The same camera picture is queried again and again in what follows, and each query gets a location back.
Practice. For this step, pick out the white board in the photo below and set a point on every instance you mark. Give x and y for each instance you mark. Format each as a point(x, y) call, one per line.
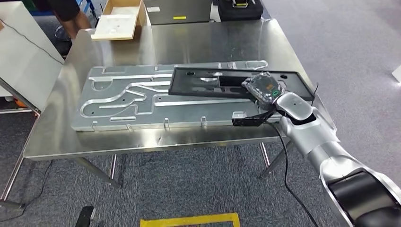
point(398, 74)

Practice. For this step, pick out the yellow floor tape square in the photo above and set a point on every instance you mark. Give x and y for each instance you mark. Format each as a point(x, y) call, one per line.
point(188, 218)

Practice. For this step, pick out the stainless steel workbench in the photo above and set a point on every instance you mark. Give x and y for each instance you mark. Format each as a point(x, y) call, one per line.
point(203, 40)

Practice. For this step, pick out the grey metal case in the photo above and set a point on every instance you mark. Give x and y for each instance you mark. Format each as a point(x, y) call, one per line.
point(188, 9)

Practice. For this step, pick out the steel side table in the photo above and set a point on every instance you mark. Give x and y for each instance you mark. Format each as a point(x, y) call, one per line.
point(9, 183)

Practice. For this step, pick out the black round bin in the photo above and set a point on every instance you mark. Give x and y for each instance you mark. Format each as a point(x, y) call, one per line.
point(64, 44)

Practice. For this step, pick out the shallow wooden box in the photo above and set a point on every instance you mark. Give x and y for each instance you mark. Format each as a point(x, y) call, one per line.
point(116, 25)

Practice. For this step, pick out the person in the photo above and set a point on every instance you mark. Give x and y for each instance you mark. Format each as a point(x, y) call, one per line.
point(62, 7)

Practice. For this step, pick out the black bag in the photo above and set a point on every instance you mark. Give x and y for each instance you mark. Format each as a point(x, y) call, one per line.
point(241, 12)

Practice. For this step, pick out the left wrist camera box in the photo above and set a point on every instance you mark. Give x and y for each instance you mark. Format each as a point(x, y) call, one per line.
point(84, 217)

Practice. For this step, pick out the black plastic plate frame part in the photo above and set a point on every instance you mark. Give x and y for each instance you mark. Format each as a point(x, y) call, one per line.
point(180, 84)

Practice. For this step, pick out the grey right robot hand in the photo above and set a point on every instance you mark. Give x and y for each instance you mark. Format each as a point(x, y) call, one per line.
point(264, 89)

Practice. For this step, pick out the white panel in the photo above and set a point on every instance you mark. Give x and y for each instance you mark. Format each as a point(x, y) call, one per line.
point(25, 62)

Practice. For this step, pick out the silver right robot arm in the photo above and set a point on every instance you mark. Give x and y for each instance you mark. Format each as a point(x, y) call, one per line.
point(313, 131)

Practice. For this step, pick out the orange object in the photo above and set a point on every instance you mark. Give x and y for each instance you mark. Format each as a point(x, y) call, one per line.
point(20, 103)

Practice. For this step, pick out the embossed metal plate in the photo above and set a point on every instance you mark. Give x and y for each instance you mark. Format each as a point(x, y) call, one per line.
point(125, 106)

